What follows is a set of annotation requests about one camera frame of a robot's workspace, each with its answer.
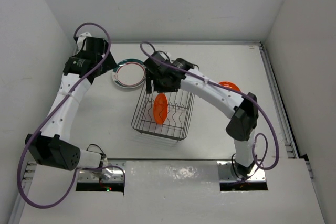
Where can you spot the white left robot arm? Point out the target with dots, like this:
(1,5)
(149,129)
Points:
(51,147)

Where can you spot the orange plastic plate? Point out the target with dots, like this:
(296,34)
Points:
(160,108)
(230,85)

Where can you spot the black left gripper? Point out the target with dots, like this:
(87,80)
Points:
(107,64)

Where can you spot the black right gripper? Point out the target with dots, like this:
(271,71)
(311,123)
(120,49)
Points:
(150,76)

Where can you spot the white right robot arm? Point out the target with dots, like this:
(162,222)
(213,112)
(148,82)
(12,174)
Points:
(241,112)

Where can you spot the grey wire dish rack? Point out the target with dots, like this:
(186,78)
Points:
(179,114)

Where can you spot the white front cover board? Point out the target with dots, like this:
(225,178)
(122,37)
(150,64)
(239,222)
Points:
(189,192)

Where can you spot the aluminium side rail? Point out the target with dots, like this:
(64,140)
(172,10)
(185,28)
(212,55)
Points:
(287,135)

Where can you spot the white plate green red rim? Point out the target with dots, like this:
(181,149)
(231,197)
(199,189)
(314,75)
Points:
(129,73)

